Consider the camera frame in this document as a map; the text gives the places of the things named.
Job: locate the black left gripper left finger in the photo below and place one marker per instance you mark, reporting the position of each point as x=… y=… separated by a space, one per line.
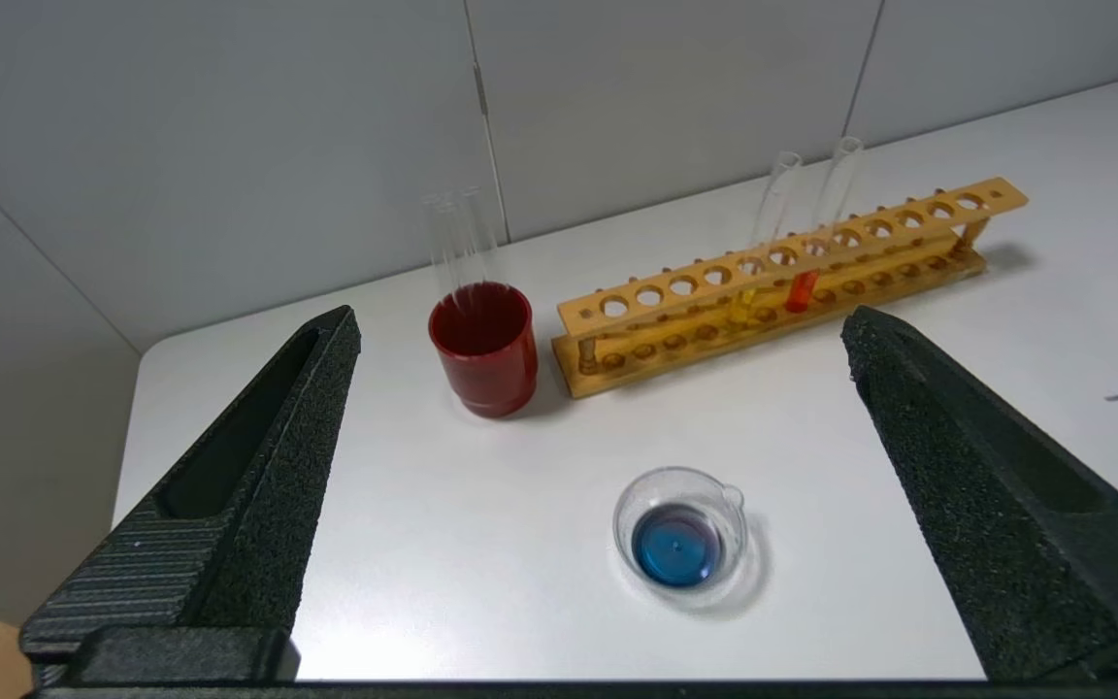
x=258 y=505

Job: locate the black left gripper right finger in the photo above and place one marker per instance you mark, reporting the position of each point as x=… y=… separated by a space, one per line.
x=1005 y=524

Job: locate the test tube with red pigment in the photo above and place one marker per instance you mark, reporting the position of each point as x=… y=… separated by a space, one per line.
x=439 y=248

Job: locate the test tube with orange-red pigment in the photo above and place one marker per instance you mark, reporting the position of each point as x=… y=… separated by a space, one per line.
x=800 y=289

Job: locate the empty glass test tube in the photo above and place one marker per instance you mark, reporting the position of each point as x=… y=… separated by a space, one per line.
x=483 y=238

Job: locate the test tube with yellow pigment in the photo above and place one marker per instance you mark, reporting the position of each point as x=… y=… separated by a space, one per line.
x=768 y=218

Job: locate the wooden test tube rack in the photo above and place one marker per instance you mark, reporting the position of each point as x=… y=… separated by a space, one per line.
x=675 y=286

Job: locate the dark red cup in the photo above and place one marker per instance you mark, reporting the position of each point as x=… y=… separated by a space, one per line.
x=486 y=364

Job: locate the clear glass beaker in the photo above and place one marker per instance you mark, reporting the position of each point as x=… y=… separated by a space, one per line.
x=680 y=544

